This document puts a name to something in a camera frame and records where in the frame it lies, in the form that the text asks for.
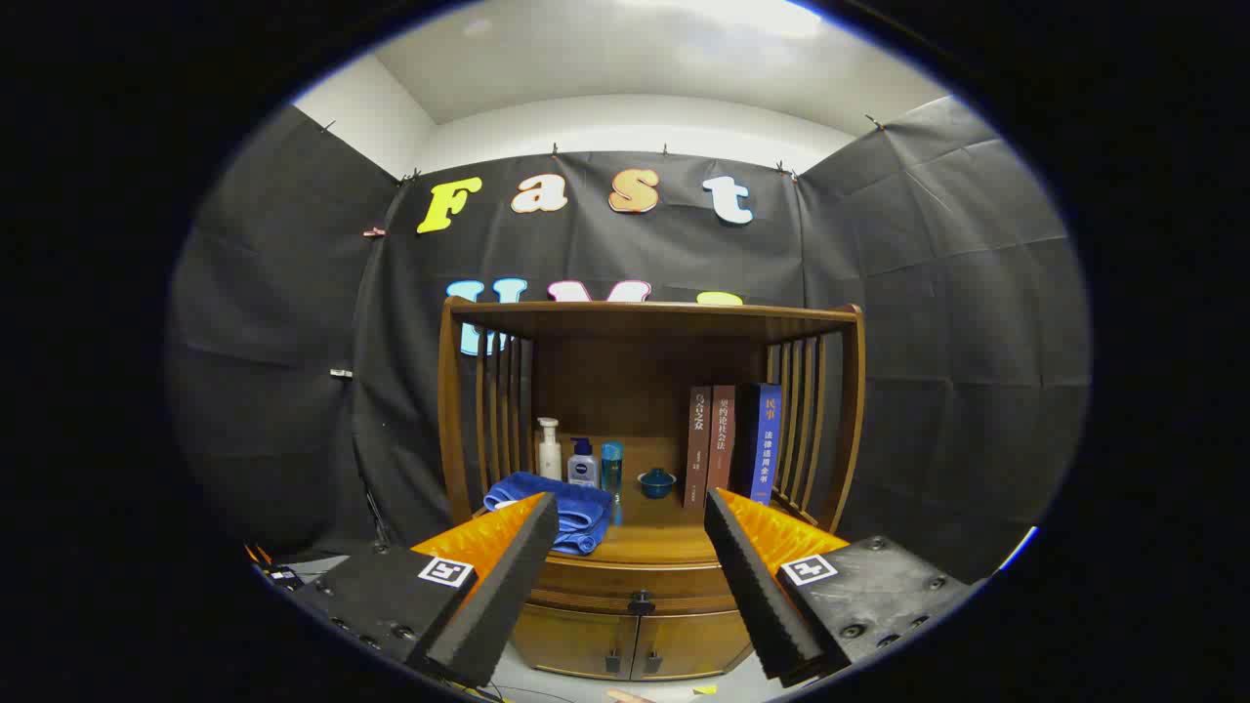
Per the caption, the folded blue towel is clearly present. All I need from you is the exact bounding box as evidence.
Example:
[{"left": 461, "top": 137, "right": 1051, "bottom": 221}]
[{"left": 483, "top": 472, "right": 614, "bottom": 556}]

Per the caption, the wooden cabinet with slatted shelf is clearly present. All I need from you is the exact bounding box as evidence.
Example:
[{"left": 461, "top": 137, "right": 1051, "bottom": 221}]
[{"left": 437, "top": 296, "right": 866, "bottom": 682}]

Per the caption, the wooden drawer with black knob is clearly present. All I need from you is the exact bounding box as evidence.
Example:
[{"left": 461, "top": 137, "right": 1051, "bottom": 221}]
[{"left": 527, "top": 558, "right": 743, "bottom": 618}]

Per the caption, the wooden countertop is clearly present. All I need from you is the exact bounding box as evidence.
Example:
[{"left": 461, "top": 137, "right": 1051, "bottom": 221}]
[{"left": 475, "top": 467, "right": 819, "bottom": 567}]

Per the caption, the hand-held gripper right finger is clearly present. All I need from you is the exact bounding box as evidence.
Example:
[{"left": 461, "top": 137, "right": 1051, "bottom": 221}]
[{"left": 703, "top": 488, "right": 978, "bottom": 686}]

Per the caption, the blue book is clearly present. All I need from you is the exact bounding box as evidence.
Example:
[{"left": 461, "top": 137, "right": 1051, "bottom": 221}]
[{"left": 734, "top": 383, "right": 783, "bottom": 505}]

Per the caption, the wooden cabinet door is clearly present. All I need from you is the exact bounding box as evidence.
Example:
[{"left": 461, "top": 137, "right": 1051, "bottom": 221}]
[
  {"left": 633, "top": 610, "right": 753, "bottom": 682},
  {"left": 512, "top": 605, "right": 639, "bottom": 682}
]

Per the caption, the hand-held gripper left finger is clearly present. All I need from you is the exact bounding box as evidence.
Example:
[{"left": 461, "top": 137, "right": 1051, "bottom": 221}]
[{"left": 291, "top": 491, "right": 560, "bottom": 689}]

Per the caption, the dark brown book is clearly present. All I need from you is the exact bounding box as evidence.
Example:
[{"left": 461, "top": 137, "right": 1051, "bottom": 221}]
[{"left": 684, "top": 386, "right": 712, "bottom": 510}]

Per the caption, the reddish brown book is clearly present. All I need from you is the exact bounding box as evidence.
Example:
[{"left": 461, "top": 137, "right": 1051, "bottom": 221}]
[{"left": 707, "top": 384, "right": 736, "bottom": 494}]

